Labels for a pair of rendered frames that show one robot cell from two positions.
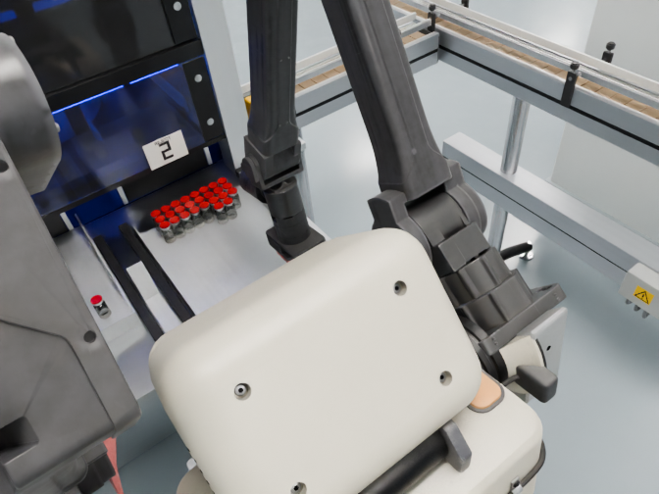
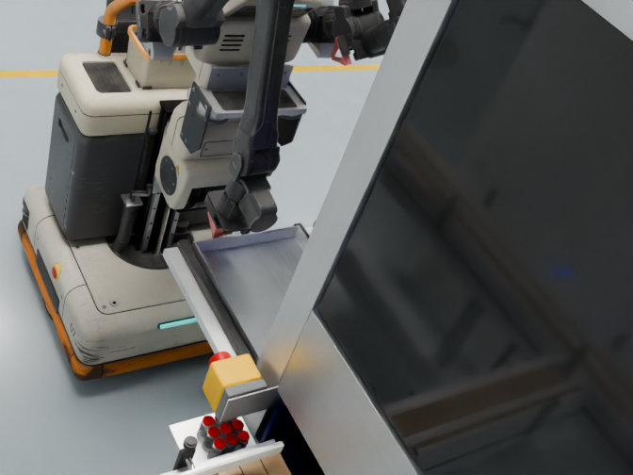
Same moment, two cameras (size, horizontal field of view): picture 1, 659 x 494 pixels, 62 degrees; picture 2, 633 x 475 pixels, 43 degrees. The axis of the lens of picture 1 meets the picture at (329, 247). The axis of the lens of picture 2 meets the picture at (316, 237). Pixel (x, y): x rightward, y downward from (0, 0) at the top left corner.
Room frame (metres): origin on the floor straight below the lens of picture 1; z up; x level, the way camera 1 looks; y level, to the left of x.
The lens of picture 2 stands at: (1.93, -0.06, 2.03)
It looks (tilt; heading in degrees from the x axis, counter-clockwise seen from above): 39 degrees down; 166
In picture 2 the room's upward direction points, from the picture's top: 23 degrees clockwise
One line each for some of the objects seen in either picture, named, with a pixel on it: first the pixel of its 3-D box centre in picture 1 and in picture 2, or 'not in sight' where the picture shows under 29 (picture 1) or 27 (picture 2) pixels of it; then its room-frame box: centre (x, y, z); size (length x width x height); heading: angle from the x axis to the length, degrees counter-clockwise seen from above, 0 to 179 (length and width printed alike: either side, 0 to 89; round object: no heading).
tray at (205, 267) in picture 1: (228, 246); (282, 295); (0.78, 0.20, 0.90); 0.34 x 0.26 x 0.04; 31
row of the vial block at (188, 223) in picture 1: (201, 215); not in sight; (0.87, 0.26, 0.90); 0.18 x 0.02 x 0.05; 121
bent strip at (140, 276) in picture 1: (153, 296); not in sight; (0.66, 0.33, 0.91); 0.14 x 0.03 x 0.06; 32
